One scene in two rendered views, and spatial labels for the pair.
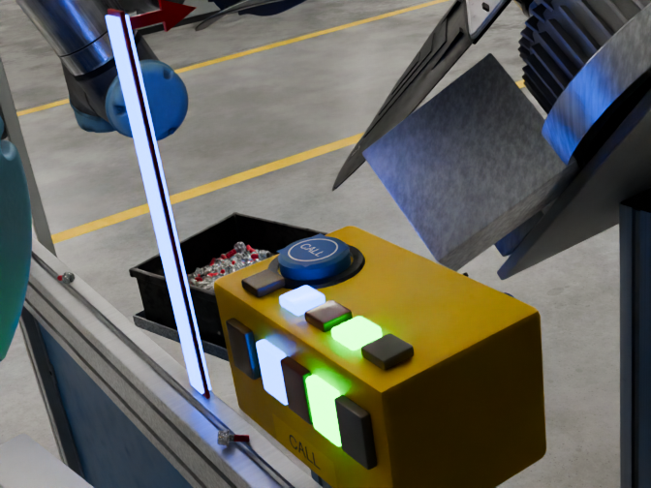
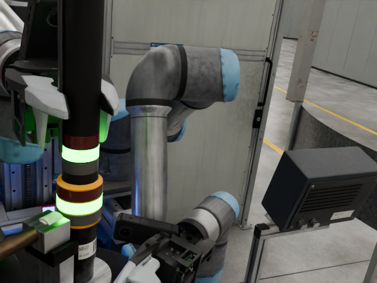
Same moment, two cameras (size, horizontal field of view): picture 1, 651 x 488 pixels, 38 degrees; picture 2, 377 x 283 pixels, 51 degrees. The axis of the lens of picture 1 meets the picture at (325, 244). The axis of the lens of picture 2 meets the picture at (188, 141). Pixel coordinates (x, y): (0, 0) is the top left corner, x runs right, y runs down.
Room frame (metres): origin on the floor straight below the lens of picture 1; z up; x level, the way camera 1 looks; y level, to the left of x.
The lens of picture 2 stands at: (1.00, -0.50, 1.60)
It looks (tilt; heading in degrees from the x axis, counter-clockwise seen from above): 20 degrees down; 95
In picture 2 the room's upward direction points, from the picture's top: 7 degrees clockwise
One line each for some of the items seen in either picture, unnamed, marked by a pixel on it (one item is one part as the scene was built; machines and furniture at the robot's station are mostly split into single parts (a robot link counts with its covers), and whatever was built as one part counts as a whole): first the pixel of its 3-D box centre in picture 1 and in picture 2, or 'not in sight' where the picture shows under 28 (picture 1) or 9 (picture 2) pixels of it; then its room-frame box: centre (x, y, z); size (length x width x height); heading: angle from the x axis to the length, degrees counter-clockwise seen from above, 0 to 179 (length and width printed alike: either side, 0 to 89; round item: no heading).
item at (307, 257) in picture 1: (314, 260); not in sight; (0.47, 0.01, 1.08); 0.04 x 0.04 x 0.02
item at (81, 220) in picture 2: not in sight; (79, 209); (0.87, -0.17, 1.39); 0.04 x 0.04 x 0.01
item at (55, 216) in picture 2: not in sight; (51, 224); (0.86, -0.21, 1.39); 0.02 x 0.02 x 0.02; 66
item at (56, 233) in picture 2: not in sight; (71, 250); (0.87, -0.18, 1.34); 0.09 x 0.07 x 0.10; 66
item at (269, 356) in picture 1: (274, 372); not in sight; (0.42, 0.04, 1.04); 0.02 x 0.01 x 0.03; 31
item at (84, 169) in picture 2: not in sight; (80, 161); (0.87, -0.17, 1.44); 0.03 x 0.03 x 0.01
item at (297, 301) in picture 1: (301, 300); not in sight; (0.43, 0.02, 1.08); 0.02 x 0.02 x 0.01; 31
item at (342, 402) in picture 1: (356, 432); not in sight; (0.35, 0.00, 1.04); 0.02 x 0.01 x 0.03; 31
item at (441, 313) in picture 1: (373, 374); not in sight; (0.43, -0.02, 1.02); 0.16 x 0.10 x 0.11; 31
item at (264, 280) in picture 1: (263, 283); not in sight; (0.45, 0.04, 1.08); 0.02 x 0.02 x 0.01; 31
